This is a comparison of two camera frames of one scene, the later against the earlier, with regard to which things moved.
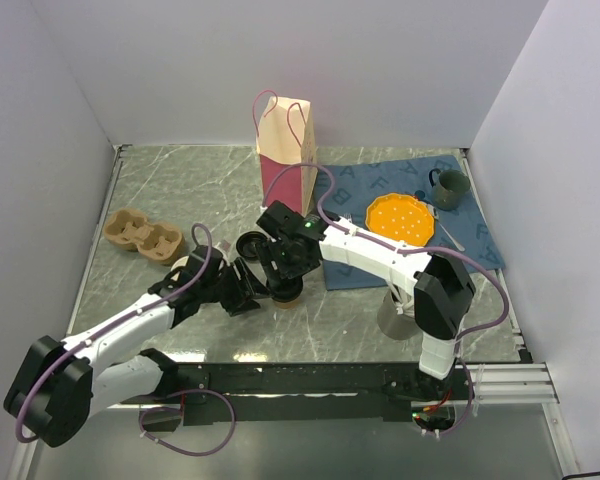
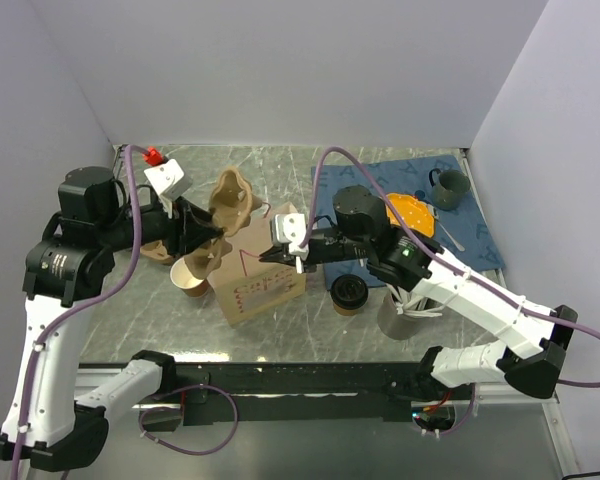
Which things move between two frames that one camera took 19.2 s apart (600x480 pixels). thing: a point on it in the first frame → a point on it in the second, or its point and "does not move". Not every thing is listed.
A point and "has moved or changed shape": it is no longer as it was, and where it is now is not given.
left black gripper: x=248 y=284 → x=183 y=232
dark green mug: x=450 y=187 does not move
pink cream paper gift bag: x=287 y=146 has moved or changed shape
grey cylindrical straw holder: x=393 y=325 does not move
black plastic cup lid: x=285 y=289 → x=348 y=291
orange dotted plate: x=402 y=217 does not move
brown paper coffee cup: x=287 y=305 → x=345 y=312
